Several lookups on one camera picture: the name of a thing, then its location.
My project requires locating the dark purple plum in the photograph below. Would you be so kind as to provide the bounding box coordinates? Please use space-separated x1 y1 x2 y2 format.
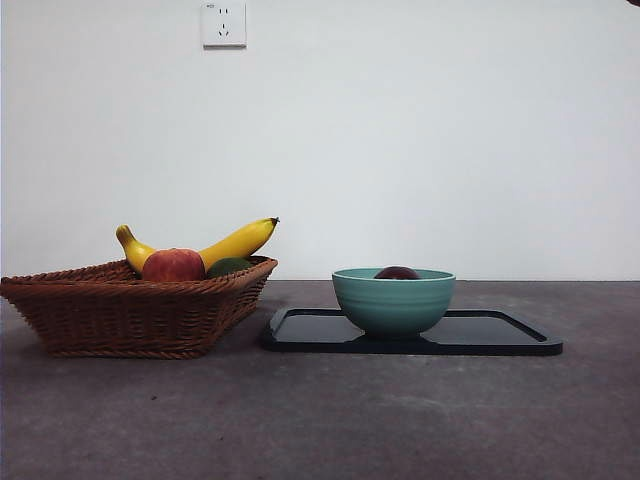
373 265 422 281

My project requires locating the teal ribbed bowl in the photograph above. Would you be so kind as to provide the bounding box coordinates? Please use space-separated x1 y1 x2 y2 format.
332 267 457 341

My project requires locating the yellow banana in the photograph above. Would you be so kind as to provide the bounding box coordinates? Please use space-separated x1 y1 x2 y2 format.
115 217 280 275

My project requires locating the black rectangular tray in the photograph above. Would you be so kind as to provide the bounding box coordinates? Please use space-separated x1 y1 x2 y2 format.
259 306 565 357

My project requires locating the green avocado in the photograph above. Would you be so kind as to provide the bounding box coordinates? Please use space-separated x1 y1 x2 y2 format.
205 257 252 280

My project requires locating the red yellow apple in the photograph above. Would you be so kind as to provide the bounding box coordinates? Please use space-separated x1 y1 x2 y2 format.
141 248 207 282

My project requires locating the brown wicker basket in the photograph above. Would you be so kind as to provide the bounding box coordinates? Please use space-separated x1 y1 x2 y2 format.
0 255 279 360

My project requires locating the white wall socket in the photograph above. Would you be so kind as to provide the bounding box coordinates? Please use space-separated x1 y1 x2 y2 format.
201 0 248 50

